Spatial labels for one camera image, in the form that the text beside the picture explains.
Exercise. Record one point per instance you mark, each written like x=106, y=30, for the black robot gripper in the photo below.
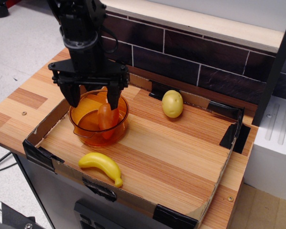
x=88, y=65

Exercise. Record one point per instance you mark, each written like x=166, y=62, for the orange plastic toy carrot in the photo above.
x=107, y=119

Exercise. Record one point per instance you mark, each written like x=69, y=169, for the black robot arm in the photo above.
x=81, y=27

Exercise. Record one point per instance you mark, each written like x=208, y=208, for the orange transparent plastic pot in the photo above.
x=95, y=123

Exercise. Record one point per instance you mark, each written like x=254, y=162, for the cardboard fence with black tape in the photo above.
x=178, y=173

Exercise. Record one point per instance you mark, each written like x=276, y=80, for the yellow plastic toy banana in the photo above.
x=105, y=164

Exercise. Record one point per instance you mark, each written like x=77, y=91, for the yellow plastic toy potato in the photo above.
x=172, y=104

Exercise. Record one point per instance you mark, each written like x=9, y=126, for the black control box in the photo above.
x=90, y=219

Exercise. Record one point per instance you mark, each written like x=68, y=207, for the dark brick pattern backsplash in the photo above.
x=212, y=56

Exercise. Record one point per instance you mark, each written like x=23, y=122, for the white grooved sink block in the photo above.
x=266, y=168

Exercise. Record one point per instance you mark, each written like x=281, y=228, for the black metal bracket with screw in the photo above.
x=11, y=219

